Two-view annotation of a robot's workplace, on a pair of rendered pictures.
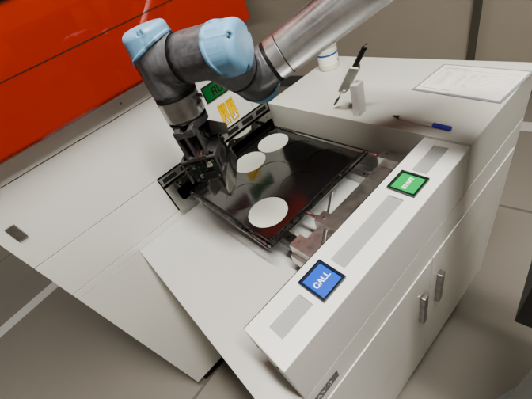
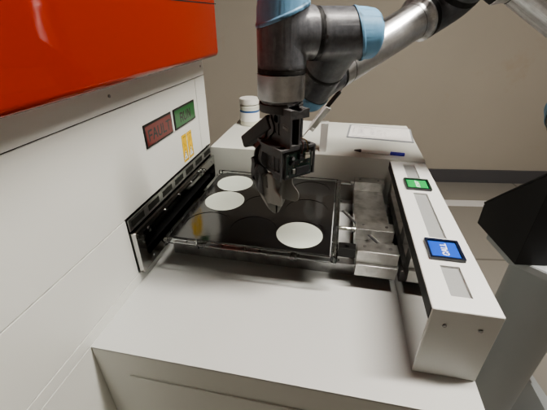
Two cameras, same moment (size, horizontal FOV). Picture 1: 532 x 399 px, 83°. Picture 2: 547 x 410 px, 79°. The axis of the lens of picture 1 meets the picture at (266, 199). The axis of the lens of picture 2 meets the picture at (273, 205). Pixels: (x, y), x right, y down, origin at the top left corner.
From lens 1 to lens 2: 0.56 m
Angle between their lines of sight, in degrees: 43
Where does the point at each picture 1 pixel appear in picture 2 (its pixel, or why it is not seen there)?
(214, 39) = (373, 17)
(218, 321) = (319, 366)
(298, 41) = not seen: hidden behind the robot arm
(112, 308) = not seen: outside the picture
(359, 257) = (447, 229)
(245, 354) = (383, 380)
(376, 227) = (430, 211)
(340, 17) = (391, 45)
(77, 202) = (29, 245)
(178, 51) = (336, 19)
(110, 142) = (89, 149)
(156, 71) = (304, 34)
